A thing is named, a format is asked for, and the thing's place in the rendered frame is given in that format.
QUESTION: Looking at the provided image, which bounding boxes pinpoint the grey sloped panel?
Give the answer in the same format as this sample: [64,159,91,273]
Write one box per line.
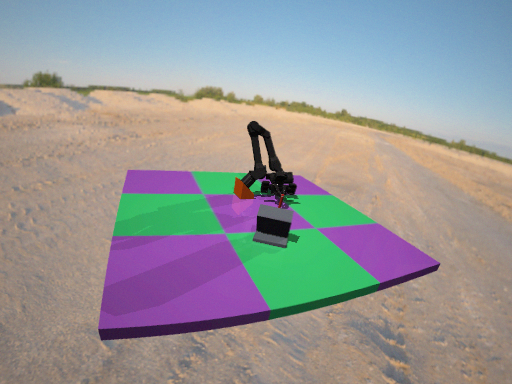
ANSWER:
[252,204,294,248]

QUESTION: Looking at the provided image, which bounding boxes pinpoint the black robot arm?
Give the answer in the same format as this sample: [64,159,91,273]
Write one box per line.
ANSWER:
[241,121,294,188]

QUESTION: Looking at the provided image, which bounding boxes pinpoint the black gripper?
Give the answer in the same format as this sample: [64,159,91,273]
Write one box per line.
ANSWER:
[260,179,297,197]

